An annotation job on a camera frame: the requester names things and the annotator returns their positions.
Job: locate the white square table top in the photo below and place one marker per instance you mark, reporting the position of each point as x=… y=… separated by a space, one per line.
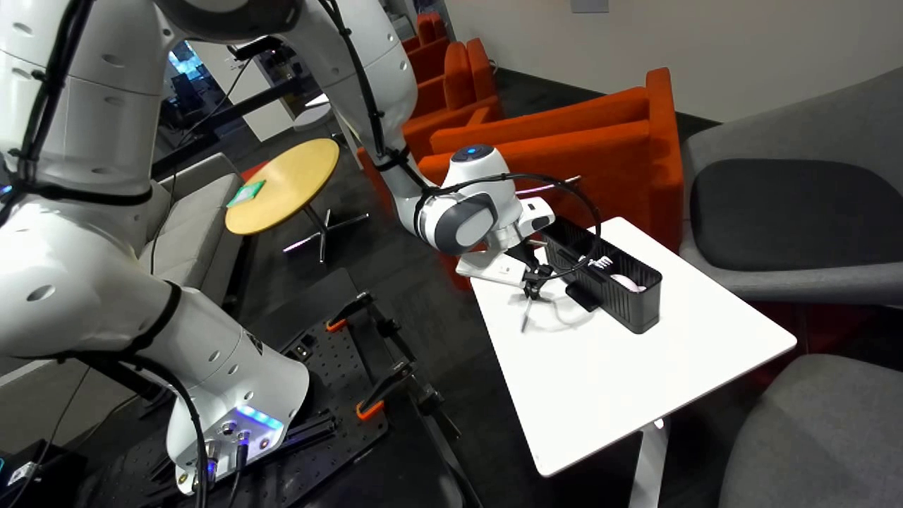
x=611 y=376

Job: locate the white table base frame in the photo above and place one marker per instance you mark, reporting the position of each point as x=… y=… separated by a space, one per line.
x=651 y=469

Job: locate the black perforated mounting board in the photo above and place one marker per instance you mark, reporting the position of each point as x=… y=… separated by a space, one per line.
x=328 y=376

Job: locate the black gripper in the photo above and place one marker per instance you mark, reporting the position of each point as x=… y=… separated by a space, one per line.
x=546 y=255

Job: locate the grey upholstered bench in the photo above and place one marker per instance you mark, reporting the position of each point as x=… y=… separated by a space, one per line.
x=192 y=228

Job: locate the black electronic box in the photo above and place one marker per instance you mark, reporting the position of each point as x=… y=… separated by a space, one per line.
x=17 y=479

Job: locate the round wooden side table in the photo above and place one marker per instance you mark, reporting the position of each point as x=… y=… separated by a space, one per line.
x=284 y=186

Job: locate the orange black spring clamp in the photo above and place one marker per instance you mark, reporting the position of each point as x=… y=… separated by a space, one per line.
x=338 y=327
x=371 y=410

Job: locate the small green flat item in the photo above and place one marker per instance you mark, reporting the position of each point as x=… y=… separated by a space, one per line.
x=250 y=190

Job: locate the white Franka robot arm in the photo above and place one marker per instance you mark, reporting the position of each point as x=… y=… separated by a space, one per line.
x=86 y=272

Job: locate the orange armchair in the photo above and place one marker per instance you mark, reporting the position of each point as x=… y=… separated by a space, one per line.
x=431 y=30
x=456 y=74
x=565 y=152

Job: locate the black seat cushion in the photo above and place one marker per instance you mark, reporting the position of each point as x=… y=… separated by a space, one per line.
x=799 y=215

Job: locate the grey lounge chair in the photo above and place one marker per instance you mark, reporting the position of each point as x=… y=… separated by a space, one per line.
x=827 y=443
x=799 y=122

